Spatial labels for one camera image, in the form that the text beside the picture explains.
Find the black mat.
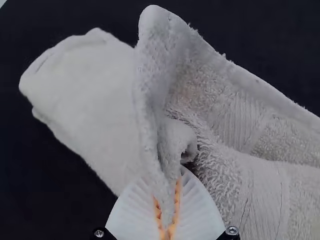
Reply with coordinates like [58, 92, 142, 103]
[0, 0, 320, 240]

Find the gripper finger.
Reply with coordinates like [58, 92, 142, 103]
[169, 165, 241, 240]
[93, 174, 166, 240]

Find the pale towel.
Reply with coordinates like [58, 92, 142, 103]
[18, 4, 320, 240]

